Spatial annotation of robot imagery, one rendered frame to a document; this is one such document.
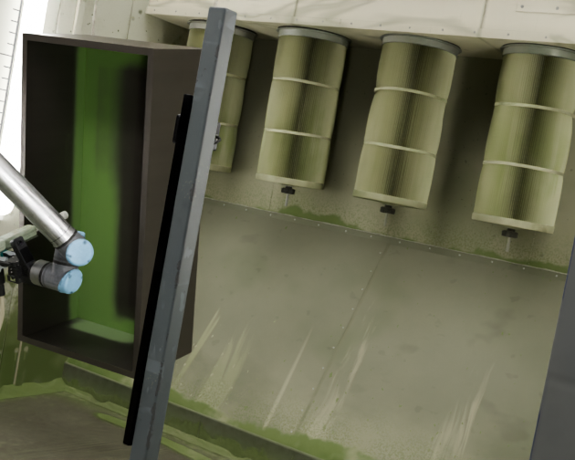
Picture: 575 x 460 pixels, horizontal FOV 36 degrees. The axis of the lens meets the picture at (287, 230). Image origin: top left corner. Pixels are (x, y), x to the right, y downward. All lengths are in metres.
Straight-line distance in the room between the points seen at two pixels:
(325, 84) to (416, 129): 0.56
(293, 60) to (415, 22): 0.64
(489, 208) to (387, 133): 0.56
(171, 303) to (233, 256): 2.47
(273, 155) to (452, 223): 0.88
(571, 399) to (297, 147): 2.41
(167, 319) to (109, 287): 1.74
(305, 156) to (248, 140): 0.66
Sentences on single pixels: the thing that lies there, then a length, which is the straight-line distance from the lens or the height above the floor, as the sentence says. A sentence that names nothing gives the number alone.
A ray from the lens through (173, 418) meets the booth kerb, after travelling 4.21.
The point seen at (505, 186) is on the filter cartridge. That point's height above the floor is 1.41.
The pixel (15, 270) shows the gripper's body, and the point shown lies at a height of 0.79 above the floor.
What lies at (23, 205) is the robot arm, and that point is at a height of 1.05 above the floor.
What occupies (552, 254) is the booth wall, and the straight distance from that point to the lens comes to 3.95.
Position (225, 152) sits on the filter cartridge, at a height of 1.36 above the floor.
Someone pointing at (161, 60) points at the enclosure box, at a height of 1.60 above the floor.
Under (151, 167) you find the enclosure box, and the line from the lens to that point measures 3.13.
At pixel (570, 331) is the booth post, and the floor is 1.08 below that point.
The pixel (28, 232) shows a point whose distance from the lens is 3.41.
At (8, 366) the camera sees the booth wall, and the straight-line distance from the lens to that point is 4.43.
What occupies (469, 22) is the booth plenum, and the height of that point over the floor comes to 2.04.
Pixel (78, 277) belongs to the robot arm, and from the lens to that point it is 3.14.
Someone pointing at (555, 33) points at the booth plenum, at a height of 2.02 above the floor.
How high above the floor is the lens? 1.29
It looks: 3 degrees down
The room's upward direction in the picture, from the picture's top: 10 degrees clockwise
